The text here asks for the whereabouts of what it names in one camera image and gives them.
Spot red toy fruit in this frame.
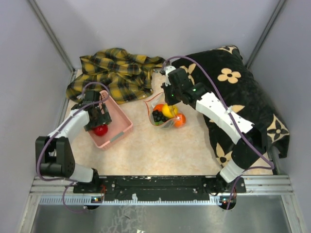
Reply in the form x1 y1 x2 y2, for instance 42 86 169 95
93 124 108 136

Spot pink plastic basket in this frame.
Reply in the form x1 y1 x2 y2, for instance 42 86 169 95
88 91 133 150

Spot yellow toy fruit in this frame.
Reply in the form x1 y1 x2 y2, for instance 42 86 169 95
162 104 178 118

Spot orange toy fruit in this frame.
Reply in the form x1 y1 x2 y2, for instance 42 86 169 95
153 104 164 112
174 113 187 128

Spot clear orange-zipper zip bag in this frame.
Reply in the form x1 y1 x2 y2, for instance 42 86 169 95
144 92 187 129

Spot dark toy grapes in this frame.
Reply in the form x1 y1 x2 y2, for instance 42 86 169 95
152 111 168 123

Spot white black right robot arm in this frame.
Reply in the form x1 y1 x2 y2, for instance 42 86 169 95
161 66 266 192

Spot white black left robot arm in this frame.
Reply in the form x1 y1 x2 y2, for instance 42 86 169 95
35 91 111 193

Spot yellow plaid shirt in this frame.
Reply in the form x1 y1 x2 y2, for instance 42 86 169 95
66 48 165 104

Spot black floral pillow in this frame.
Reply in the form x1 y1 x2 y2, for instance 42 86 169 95
172 45 290 158

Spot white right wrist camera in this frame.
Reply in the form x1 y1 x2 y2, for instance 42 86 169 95
160 66 176 86

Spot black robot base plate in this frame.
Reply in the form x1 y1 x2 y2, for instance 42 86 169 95
73 175 234 201

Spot white slotted cable duct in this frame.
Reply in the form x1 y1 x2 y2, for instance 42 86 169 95
38 195 234 206

